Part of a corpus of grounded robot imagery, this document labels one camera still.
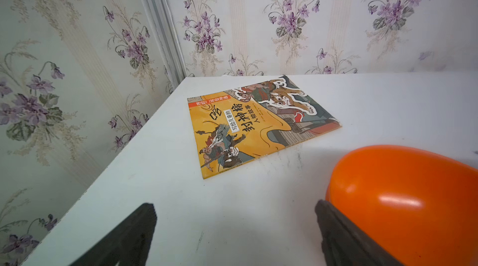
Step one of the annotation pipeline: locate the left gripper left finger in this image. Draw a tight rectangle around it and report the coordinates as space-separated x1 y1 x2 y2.
72 203 158 266

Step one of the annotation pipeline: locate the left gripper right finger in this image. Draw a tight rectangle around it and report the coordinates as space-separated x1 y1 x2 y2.
315 200 402 266

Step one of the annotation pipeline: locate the orange bowl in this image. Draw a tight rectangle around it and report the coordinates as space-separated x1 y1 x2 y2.
326 145 478 266

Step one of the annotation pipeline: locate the orange illustrated booklet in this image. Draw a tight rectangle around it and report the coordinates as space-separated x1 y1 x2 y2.
188 76 341 179

